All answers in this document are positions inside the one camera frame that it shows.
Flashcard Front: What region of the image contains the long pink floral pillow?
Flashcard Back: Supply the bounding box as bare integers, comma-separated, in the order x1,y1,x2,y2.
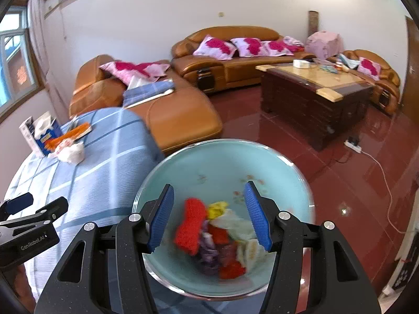
99,60,171,86

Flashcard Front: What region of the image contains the folded blue plaid cloth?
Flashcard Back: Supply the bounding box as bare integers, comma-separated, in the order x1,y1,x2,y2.
123,79,175,107

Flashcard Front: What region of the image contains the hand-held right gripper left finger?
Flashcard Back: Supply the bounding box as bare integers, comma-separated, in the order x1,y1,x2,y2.
34,184,175,314

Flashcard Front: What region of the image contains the pale floral pillow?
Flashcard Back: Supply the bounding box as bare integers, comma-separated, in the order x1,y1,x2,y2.
283,36,305,53

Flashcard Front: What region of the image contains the teal cloth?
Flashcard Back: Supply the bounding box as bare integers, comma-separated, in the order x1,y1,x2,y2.
339,54,359,69

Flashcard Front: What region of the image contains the white red printed wrapper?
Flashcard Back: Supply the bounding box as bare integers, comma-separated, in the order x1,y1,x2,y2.
49,137,74,158

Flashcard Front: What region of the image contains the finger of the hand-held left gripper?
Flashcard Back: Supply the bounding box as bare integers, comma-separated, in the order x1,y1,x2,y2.
0,192,34,221
0,197,69,230

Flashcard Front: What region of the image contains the brown leather armchair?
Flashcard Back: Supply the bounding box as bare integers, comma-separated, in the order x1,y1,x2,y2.
327,49,401,116

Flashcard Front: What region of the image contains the light blue basin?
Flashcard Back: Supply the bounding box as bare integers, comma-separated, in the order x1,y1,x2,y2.
131,140,316,301

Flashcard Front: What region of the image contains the red foam net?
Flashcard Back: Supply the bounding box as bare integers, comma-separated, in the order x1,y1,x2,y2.
173,198,207,256

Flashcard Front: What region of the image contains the clear crumpled plastic bag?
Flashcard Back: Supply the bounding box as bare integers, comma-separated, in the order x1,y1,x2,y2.
58,141,85,164

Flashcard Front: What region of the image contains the pink cloth cover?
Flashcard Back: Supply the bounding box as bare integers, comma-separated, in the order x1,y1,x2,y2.
306,31,344,60

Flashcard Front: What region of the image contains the white cable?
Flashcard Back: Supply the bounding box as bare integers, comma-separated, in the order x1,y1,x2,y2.
360,150,411,234

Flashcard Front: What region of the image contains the yellow white wrapper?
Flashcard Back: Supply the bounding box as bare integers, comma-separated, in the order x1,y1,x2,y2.
237,239,267,265

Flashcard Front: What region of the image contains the purple wrapper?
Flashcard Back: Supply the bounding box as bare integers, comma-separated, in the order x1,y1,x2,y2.
198,232,220,266

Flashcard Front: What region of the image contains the window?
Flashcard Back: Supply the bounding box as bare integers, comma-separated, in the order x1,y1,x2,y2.
0,5,45,112

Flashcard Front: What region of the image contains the brown wooden door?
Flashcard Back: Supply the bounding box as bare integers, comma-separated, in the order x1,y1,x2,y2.
401,16,419,118

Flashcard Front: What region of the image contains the small pink floral pillow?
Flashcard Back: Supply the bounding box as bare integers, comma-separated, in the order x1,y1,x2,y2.
356,57,382,81

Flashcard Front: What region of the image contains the dark paw print cloth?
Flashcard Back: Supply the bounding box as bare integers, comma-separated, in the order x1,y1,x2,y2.
381,222,418,301

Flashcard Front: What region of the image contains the blue plaid tablecloth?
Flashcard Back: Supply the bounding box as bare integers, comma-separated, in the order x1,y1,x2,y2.
5,108,166,305

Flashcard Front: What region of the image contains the white carton box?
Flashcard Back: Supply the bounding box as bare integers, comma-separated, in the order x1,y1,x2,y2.
19,116,45,158

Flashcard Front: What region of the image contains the brown leather chaise sofa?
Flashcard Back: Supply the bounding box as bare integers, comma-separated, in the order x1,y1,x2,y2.
69,54,224,154

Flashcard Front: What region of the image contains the pink curtain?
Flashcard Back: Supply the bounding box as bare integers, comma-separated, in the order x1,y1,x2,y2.
26,0,66,121

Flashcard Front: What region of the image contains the blue milk carton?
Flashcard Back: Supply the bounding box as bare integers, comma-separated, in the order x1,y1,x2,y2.
33,111,63,156

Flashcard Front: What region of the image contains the white plastic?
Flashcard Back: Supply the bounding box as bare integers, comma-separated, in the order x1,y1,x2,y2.
209,211,254,239

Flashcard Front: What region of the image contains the orange wrapper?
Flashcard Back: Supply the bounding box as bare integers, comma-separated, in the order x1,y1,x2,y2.
44,122,92,151

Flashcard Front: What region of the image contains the dark snack wrapper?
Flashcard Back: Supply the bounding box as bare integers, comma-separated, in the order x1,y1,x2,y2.
64,115,82,133

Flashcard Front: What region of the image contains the yellow snack wrapper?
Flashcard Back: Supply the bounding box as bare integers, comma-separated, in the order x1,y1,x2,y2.
207,201,230,220

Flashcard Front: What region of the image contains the dark wooden coffee table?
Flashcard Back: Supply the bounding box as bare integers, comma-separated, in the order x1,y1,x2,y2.
255,62,377,152

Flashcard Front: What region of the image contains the rolled mat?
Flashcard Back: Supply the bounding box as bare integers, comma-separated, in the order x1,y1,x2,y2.
308,11,319,40

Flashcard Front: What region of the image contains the white power strip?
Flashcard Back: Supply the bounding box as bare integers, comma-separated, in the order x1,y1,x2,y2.
344,139,363,154

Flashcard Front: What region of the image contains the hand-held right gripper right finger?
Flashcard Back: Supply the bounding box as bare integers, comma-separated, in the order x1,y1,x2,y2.
244,181,382,314

